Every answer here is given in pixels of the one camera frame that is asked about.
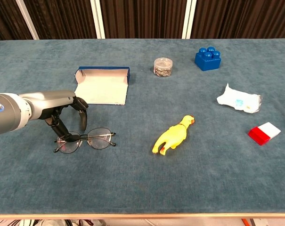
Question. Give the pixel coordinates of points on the white plastic packet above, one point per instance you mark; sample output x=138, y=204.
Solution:
x=236, y=100

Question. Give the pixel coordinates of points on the blue toy building block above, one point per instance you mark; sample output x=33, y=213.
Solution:
x=207, y=62

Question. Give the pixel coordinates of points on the dark brown pleated curtain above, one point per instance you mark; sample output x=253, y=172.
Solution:
x=144, y=16

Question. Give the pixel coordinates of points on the red and white block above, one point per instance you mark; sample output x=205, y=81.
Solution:
x=262, y=134

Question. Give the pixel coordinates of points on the blue glasses case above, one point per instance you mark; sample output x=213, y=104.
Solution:
x=102, y=90

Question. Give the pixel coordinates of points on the clear jar of clips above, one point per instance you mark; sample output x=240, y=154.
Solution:
x=163, y=68

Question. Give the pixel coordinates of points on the yellow rubber chicken toy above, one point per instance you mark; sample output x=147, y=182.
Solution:
x=173, y=136

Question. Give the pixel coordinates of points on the robot left five-finger hand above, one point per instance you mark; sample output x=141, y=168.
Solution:
x=52, y=96

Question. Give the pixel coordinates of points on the eyeglasses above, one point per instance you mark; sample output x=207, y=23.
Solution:
x=88, y=140

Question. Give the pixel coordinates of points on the teal fabric table cover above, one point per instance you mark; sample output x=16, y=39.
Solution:
x=132, y=176

